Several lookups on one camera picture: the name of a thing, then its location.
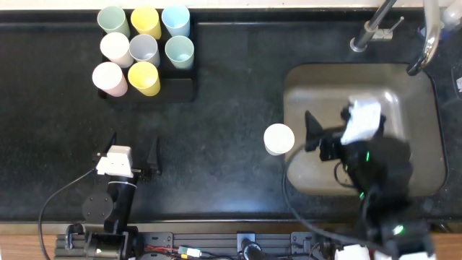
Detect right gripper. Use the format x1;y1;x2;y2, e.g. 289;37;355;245
304;110;349;163

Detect pink cup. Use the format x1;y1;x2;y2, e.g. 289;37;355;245
91;61;129;98

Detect grey cup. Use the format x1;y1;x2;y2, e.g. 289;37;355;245
128;33;161;69

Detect steel sink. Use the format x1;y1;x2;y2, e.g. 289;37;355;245
282;63;448;198

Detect steel tap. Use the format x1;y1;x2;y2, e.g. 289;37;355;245
349;0;443;77

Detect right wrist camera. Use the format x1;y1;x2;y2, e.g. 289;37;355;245
340;97;384;146

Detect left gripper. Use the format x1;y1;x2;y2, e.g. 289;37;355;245
105;131;162;183

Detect white cup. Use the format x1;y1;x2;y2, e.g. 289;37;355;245
99;31;134;69
263;123;296;157

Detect black cable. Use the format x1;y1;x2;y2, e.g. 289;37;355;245
281;144;391;254
37;167;97;260

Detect blue cup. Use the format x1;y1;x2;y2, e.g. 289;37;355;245
160;4;191;38

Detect black tray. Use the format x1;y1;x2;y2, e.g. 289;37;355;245
97;14;199;104

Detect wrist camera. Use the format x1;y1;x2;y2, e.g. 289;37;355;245
95;144;135;178
340;97;384;146

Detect mounting rail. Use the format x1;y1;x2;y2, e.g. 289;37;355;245
53;230;340;260

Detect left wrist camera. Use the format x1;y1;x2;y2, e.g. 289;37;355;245
95;144;135;178

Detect yellow cup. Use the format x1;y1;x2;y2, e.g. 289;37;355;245
129;6;162;40
127;61;162;98

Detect green cup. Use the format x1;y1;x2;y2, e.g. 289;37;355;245
96;5;131;39
164;35;196;70

